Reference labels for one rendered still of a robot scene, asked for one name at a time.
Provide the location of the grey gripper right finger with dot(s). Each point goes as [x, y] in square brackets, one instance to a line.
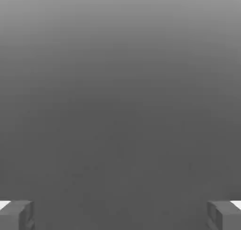
[224, 215]

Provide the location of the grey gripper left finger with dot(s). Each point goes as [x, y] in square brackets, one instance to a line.
[17, 215]

